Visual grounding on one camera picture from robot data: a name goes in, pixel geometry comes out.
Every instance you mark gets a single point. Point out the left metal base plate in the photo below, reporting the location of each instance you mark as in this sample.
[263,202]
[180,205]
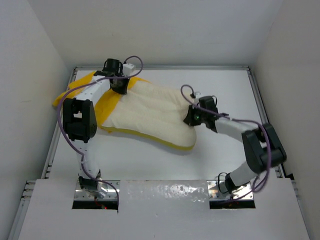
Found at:
[110,191]

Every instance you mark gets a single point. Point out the yellow pillowcase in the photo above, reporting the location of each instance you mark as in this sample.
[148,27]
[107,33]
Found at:
[106,103]

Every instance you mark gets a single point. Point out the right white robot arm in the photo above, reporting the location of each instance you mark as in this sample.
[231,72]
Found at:
[262,147]

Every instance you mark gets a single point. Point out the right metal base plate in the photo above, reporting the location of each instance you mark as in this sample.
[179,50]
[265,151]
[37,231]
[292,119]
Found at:
[217,194]

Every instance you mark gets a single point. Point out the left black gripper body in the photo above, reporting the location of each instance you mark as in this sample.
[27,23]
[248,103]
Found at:
[122,84]

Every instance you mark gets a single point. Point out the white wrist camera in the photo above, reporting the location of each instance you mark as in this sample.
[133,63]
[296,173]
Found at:
[195,95]
[128,69]

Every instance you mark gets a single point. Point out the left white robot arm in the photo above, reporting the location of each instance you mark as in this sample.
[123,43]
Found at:
[78,120]

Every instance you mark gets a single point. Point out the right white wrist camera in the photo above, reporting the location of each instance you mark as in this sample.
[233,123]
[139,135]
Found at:
[195,95]

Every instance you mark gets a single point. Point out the aluminium table frame rail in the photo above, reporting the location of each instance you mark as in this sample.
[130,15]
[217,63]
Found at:
[276,166]

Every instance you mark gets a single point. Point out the cream white pillow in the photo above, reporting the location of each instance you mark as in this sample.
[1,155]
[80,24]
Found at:
[154,112]

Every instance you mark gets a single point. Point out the metal base plate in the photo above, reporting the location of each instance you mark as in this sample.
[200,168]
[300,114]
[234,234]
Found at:
[217,194]
[110,191]

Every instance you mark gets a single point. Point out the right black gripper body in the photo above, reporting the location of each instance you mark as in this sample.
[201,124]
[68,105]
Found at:
[196,117]

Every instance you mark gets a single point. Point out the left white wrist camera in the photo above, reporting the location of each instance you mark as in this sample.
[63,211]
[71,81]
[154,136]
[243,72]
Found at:
[128,69]

